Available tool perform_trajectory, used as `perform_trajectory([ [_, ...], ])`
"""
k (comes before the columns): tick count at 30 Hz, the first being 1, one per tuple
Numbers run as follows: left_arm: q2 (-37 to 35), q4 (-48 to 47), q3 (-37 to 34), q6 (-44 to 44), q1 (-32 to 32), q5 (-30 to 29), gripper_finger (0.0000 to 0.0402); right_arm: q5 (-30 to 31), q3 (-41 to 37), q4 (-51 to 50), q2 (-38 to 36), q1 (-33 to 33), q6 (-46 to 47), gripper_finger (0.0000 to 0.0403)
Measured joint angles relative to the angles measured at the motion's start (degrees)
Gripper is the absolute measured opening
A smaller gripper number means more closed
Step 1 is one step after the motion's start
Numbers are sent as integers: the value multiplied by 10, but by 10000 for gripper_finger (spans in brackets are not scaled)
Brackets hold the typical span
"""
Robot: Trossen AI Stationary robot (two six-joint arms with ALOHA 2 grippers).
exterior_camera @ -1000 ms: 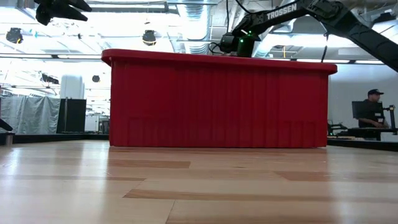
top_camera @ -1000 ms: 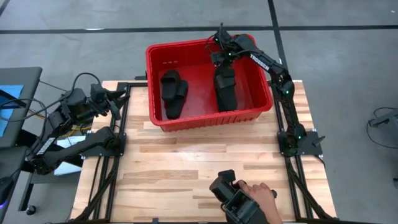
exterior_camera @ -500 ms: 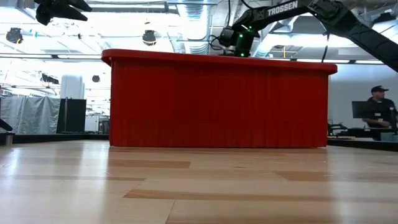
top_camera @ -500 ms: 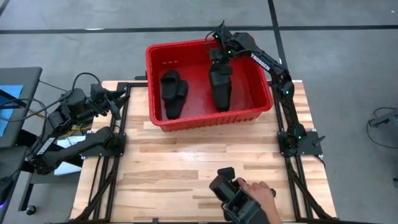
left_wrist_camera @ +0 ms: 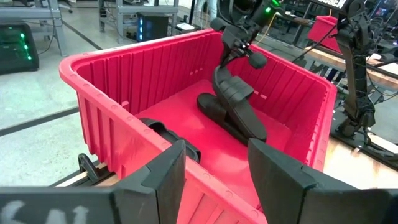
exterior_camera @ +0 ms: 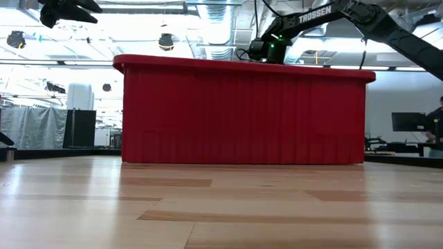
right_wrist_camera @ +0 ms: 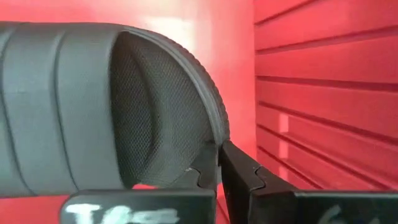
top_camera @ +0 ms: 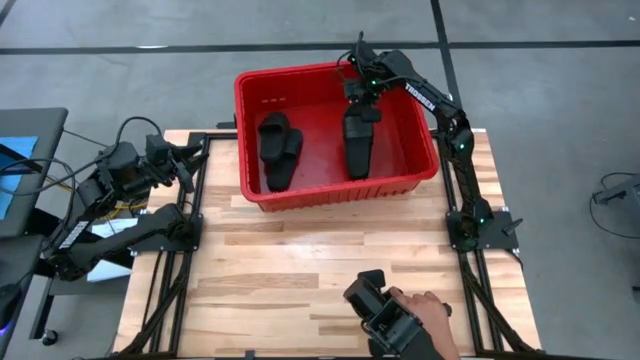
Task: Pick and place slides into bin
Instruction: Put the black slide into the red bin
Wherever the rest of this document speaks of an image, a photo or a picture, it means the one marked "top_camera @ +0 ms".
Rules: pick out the person's hand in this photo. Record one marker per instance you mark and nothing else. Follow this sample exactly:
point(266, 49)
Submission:
point(425, 310)

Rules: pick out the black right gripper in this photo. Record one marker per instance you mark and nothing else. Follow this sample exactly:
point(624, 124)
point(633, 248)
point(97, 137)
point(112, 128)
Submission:
point(364, 111)

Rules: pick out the person's forearm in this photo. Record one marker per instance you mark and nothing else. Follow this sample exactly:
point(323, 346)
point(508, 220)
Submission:
point(447, 350)

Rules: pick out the black stand base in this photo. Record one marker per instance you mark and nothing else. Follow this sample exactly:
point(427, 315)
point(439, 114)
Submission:
point(20, 260)

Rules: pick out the white paper sheet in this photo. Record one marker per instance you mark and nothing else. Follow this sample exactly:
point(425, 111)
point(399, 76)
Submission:
point(107, 272)

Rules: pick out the dark laptop with blue screen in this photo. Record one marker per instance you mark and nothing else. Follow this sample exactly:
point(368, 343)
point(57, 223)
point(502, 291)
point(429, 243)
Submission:
point(45, 150)

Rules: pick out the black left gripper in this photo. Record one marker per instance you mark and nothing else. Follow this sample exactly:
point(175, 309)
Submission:
point(162, 162)

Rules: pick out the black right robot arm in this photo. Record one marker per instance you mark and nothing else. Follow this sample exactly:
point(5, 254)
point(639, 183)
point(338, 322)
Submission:
point(430, 102)

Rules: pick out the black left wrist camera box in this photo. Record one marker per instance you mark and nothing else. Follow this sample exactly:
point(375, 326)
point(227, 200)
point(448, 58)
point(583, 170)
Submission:
point(156, 142)

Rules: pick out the grey floor device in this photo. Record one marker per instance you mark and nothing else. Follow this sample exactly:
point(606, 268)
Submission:
point(625, 192)

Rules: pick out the red plastic bin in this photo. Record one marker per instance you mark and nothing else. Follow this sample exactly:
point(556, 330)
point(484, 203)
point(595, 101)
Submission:
point(320, 115)

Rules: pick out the black aluminium table frame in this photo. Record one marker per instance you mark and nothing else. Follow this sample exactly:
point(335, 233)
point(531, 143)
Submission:
point(448, 197)
point(220, 136)

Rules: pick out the black caster wheel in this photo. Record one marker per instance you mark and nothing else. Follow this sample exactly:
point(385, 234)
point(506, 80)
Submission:
point(50, 337)

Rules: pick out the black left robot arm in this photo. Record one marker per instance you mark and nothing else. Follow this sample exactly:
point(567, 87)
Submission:
point(115, 240)

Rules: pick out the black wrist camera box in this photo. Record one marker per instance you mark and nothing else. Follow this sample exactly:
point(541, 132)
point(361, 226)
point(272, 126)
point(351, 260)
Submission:
point(355, 91)
point(156, 142)

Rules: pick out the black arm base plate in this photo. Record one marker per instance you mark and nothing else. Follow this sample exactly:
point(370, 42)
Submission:
point(500, 232)
point(195, 240)

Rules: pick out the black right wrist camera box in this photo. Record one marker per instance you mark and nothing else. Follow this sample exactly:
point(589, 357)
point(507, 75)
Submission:
point(355, 91)

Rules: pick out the dark grey foam slide sandal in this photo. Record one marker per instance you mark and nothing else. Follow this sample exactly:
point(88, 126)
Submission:
point(359, 150)
point(285, 170)
point(390, 325)
point(274, 135)

